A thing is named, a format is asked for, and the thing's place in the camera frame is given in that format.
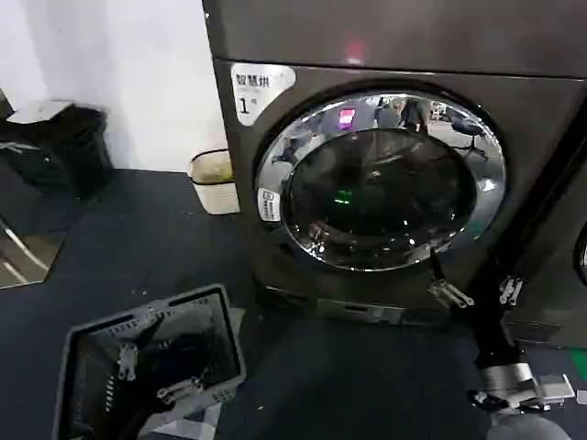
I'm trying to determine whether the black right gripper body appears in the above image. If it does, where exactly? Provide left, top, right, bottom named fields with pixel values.
left=471, top=292, right=528, bottom=369

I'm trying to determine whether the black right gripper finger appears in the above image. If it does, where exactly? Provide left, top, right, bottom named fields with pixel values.
left=425, top=247, right=476, bottom=310
left=497, top=258, right=527, bottom=308

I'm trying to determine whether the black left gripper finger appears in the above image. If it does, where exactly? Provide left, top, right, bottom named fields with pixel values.
left=155, top=373, right=212, bottom=405
left=115, top=341, right=141, bottom=382

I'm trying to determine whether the grey plastic laundry basket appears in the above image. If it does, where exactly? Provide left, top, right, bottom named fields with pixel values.
left=51, top=283, right=248, bottom=440

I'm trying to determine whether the round glass dryer door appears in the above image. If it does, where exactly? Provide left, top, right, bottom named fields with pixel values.
left=254, top=88, right=508, bottom=272

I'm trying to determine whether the small white label sticker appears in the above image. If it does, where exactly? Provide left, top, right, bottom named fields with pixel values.
left=257, top=186, right=284, bottom=225

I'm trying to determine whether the black trash can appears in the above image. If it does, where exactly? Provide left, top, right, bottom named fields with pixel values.
left=6, top=99, right=115, bottom=199

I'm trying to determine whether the grey front-loading dryer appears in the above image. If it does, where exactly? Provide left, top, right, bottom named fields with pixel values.
left=201, top=0, right=587, bottom=329

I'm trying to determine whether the white rating sticker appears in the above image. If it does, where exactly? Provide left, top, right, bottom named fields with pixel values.
left=230, top=62, right=297, bottom=127

